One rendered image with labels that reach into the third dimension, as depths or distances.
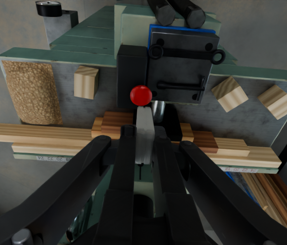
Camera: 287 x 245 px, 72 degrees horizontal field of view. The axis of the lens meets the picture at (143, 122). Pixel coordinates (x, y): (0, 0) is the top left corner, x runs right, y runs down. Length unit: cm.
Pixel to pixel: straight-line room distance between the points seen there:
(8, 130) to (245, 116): 52
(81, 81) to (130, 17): 14
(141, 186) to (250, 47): 126
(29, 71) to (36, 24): 101
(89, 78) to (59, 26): 36
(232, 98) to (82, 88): 27
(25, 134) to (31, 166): 170
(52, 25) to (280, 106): 62
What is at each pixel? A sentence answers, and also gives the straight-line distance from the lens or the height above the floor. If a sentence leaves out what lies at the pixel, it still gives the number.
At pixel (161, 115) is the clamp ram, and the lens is 36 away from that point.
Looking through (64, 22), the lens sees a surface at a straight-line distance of 69.
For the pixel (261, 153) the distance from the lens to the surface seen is 55.
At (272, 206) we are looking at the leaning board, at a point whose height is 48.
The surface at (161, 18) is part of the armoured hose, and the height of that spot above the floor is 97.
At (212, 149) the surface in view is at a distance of 44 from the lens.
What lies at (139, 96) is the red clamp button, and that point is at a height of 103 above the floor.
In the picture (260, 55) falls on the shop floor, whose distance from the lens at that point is 151.
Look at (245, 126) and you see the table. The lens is 51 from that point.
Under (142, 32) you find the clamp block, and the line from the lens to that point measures 30.
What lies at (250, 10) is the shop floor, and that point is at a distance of 140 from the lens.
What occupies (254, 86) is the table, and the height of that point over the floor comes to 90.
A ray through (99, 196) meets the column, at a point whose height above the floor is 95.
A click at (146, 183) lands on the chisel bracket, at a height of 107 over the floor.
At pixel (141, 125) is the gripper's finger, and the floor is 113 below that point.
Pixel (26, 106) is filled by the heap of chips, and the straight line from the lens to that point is 44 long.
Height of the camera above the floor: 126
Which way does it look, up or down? 54 degrees down
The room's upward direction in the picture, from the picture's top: 180 degrees counter-clockwise
